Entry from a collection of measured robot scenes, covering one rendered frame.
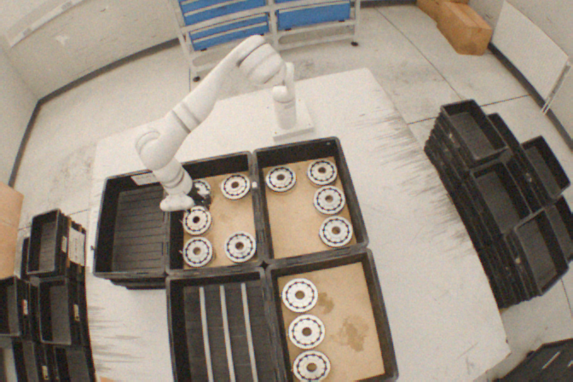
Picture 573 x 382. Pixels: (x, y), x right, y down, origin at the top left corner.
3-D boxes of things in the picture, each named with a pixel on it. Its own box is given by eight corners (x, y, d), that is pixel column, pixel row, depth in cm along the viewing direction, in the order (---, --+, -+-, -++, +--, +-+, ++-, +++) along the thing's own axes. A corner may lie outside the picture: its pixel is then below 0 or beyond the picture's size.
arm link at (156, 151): (139, 166, 55) (187, 121, 57) (128, 142, 59) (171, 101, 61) (158, 180, 61) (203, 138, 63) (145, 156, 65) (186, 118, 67)
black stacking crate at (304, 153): (257, 168, 109) (251, 150, 100) (336, 155, 109) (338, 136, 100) (270, 274, 87) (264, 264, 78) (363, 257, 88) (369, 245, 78)
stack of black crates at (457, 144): (419, 151, 187) (439, 105, 149) (451, 141, 189) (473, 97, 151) (446, 199, 165) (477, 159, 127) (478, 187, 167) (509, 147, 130)
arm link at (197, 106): (164, 100, 57) (188, 130, 58) (259, 25, 60) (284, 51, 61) (172, 107, 66) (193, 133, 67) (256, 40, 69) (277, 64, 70)
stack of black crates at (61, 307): (71, 293, 145) (37, 280, 117) (101, 291, 148) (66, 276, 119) (76, 348, 123) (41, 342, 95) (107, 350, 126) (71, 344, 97)
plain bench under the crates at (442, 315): (147, 198, 201) (97, 141, 142) (355, 142, 212) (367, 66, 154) (182, 420, 113) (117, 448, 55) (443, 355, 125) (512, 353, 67)
